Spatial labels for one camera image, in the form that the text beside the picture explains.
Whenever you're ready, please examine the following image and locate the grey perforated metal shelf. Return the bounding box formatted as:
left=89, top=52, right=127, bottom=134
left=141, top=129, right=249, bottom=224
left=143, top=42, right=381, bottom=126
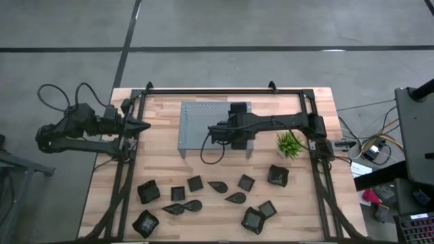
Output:
left=177, top=101, right=255, bottom=160

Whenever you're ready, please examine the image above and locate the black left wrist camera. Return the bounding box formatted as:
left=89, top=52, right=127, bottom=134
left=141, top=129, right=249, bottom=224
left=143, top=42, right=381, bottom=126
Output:
left=103, top=104, right=119, bottom=120

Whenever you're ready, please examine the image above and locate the thin grey cable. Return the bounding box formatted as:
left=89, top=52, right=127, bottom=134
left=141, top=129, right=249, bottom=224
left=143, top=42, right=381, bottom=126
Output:
left=336, top=98, right=397, bottom=112

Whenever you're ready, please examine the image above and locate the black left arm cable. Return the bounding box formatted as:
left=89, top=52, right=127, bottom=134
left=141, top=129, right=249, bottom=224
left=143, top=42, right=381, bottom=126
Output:
left=37, top=83, right=71, bottom=113

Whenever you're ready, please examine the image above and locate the black aluminium table frame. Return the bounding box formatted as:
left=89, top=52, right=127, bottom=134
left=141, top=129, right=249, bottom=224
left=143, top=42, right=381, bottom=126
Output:
left=79, top=87, right=367, bottom=242

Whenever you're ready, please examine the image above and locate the black teardrop plate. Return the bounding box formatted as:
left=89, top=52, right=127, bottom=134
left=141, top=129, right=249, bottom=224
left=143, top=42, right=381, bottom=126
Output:
left=224, top=192, right=248, bottom=205
left=181, top=199, right=203, bottom=213
left=207, top=181, right=229, bottom=195
left=161, top=203, right=186, bottom=216

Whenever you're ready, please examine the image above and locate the white paper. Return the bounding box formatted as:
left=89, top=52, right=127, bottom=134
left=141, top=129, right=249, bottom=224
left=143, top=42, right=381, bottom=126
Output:
left=351, top=161, right=373, bottom=178

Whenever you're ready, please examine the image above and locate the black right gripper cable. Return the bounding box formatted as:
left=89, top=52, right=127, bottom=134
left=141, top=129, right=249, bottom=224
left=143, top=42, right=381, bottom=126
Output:
left=199, top=132, right=227, bottom=165

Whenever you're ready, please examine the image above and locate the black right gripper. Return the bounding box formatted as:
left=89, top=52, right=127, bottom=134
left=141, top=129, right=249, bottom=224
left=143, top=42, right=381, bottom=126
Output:
left=208, top=101, right=251, bottom=150

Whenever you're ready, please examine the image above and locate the yellow cable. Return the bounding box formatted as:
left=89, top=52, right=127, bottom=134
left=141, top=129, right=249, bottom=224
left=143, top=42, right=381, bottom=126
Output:
left=361, top=117, right=405, bottom=152

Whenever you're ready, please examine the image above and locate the black stand base bar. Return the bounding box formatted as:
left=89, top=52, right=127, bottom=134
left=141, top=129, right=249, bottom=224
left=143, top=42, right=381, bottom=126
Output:
left=354, top=161, right=408, bottom=191

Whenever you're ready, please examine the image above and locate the black block on plate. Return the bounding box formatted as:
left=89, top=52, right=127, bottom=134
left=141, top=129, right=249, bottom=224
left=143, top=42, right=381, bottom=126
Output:
left=334, top=139, right=357, bottom=149

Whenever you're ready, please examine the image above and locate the grey metal table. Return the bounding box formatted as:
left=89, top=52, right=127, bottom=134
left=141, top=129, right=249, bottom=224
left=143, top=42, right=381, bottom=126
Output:
left=0, top=148, right=56, bottom=244

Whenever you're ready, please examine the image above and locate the black pole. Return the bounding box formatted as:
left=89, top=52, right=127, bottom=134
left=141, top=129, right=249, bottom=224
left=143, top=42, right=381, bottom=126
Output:
left=408, top=78, right=434, bottom=102

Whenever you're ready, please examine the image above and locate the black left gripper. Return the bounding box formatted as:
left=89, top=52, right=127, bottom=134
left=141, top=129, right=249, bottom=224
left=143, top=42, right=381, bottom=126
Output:
left=100, top=98, right=151, bottom=138

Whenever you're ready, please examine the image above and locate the large black pot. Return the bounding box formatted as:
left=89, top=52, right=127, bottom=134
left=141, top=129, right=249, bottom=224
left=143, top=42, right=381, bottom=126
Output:
left=132, top=209, right=160, bottom=239
left=136, top=179, right=161, bottom=205
left=267, top=164, right=290, bottom=188
left=241, top=206, right=267, bottom=236

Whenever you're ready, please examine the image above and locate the red object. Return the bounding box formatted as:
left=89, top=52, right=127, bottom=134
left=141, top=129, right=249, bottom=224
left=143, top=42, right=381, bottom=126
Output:
left=361, top=188, right=382, bottom=206

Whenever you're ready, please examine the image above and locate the green plant in white pot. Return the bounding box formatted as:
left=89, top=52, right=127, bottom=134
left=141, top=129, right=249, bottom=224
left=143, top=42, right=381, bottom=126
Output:
left=276, top=131, right=304, bottom=159

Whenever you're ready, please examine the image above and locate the black left camera cable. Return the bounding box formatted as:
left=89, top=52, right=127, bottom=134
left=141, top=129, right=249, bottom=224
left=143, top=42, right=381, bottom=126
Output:
left=75, top=82, right=108, bottom=108

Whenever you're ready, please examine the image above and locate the laptop with backlit keyboard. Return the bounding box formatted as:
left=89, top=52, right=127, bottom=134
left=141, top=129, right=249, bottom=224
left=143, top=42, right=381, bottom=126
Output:
left=397, top=211, right=434, bottom=244

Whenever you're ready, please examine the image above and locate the dark grey bag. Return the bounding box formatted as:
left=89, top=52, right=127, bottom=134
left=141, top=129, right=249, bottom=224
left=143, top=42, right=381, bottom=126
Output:
left=372, top=184, right=397, bottom=224

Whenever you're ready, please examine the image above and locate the small black square plate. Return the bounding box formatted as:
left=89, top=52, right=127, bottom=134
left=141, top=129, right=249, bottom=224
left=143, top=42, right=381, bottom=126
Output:
left=258, top=200, right=278, bottom=218
left=186, top=175, right=204, bottom=193
left=237, top=174, right=256, bottom=192
left=170, top=186, right=186, bottom=202

